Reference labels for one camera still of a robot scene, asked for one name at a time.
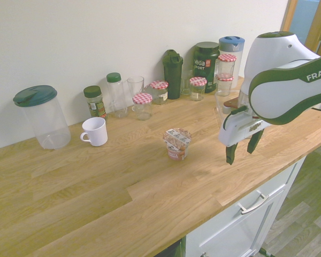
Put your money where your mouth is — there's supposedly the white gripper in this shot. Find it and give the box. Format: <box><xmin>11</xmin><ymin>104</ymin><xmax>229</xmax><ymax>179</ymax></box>
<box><xmin>218</xmin><ymin>105</ymin><xmax>271</xmax><ymax>165</ymax></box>

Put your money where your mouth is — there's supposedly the cereal cup with printed lid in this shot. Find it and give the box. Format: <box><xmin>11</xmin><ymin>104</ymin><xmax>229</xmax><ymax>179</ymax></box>
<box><xmin>163</xmin><ymin>127</ymin><xmax>193</xmax><ymax>161</ymax></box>

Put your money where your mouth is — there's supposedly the clear rectangular plastic container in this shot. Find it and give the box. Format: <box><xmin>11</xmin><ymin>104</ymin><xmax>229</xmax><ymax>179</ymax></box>
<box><xmin>214</xmin><ymin>89</ymin><xmax>247</xmax><ymax>130</ymax></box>

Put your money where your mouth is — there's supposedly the empty jar red gingham lid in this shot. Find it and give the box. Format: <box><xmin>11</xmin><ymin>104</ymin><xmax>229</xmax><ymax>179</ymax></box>
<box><xmin>132</xmin><ymin>93</ymin><xmax>153</xmax><ymax>121</ymax></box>
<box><xmin>216</xmin><ymin>74</ymin><xmax>234</xmax><ymax>97</ymax></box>
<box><xmin>217</xmin><ymin>54</ymin><xmax>237</xmax><ymax>78</ymax></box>

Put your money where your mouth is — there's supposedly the labelled jar red gingham lid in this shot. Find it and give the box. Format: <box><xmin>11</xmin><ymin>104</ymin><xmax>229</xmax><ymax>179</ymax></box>
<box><xmin>189</xmin><ymin>77</ymin><xmax>207</xmax><ymax>102</ymax></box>
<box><xmin>149</xmin><ymin>80</ymin><xmax>169</xmax><ymax>105</ymax></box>

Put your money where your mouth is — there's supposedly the white kitchen cabinet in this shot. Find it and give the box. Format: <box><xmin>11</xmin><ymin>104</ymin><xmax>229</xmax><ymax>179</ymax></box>
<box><xmin>185</xmin><ymin>155</ymin><xmax>307</xmax><ymax>257</ymax></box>

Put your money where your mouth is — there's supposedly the small clear glass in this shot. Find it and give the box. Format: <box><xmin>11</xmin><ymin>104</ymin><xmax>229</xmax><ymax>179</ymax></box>
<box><xmin>180</xmin><ymin>70</ymin><xmax>194</xmax><ymax>96</ymax></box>

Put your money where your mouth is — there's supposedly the dark Vega Sport tub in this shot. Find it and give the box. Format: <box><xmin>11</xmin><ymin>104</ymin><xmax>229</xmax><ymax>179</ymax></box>
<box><xmin>193</xmin><ymin>41</ymin><xmax>220</xmax><ymax>94</ymax></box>

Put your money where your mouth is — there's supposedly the tall canister blue lid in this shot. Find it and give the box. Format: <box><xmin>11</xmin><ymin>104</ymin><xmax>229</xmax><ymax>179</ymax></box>
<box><xmin>218</xmin><ymin>35</ymin><xmax>246</xmax><ymax>89</ymax></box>

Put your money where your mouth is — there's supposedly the dark green shaker bottle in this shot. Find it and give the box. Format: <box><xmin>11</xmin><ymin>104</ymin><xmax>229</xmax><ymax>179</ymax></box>
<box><xmin>162</xmin><ymin>49</ymin><xmax>184</xmax><ymax>100</ymax></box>

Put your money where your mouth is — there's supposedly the tall clear drinking glass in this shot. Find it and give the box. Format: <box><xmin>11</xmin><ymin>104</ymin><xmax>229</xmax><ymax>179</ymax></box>
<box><xmin>127</xmin><ymin>75</ymin><xmax>145</xmax><ymax>108</ymax></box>

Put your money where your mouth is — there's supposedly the clear bottle green cap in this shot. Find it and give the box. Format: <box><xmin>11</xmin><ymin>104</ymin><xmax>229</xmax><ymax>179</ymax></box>
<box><xmin>106</xmin><ymin>72</ymin><xmax>128</xmax><ymax>119</ymax></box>

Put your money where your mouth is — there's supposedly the white mug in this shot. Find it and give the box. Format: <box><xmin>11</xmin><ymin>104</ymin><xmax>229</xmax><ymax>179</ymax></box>
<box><xmin>80</xmin><ymin>117</ymin><xmax>109</xmax><ymax>147</ymax></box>

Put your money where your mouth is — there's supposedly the spice jar dark green lid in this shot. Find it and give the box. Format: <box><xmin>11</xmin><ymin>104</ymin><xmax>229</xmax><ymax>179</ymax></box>
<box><xmin>83</xmin><ymin>85</ymin><xmax>108</xmax><ymax>120</ymax></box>

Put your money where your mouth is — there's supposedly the large clear canister green lid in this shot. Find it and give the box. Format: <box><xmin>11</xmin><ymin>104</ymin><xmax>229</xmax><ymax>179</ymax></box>
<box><xmin>12</xmin><ymin>85</ymin><xmax>72</xmax><ymax>150</ymax></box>

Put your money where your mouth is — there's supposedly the silver drawer handle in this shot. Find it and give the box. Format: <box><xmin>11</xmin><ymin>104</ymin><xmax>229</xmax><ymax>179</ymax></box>
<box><xmin>236</xmin><ymin>191</ymin><xmax>270</xmax><ymax>215</ymax></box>

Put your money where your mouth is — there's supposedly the wooden door frame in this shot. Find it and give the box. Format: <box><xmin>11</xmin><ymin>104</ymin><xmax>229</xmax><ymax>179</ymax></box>
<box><xmin>279</xmin><ymin>0</ymin><xmax>321</xmax><ymax>56</ymax></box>

